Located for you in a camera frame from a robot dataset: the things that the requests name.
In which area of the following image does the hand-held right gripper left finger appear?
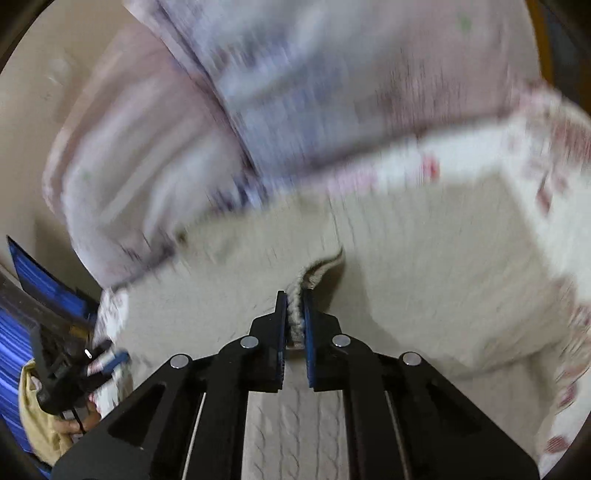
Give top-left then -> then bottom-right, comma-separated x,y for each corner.
51,291 -> 289,480

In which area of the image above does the white floral bed sheet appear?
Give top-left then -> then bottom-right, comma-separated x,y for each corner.
90,88 -> 591,480

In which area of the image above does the yellow wooden window frame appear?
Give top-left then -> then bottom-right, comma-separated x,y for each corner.
526,0 -> 557,86

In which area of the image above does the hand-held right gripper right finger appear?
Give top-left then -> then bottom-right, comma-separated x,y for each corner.
302,288 -> 541,480

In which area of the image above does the beige cable knit sweater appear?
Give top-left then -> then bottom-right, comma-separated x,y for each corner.
122,187 -> 571,480

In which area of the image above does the yellow cloth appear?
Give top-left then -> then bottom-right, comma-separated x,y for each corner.
18,360 -> 77,467

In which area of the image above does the pink tree print pillow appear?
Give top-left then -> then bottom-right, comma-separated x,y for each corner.
124,0 -> 548,185

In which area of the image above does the blue striped cloth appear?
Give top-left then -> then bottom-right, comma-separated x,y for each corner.
0,235 -> 100,476

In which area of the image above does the person's left hand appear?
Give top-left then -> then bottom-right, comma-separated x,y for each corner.
58,406 -> 102,437

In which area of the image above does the pink lavender print pillow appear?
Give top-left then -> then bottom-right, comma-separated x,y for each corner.
41,18 -> 262,287

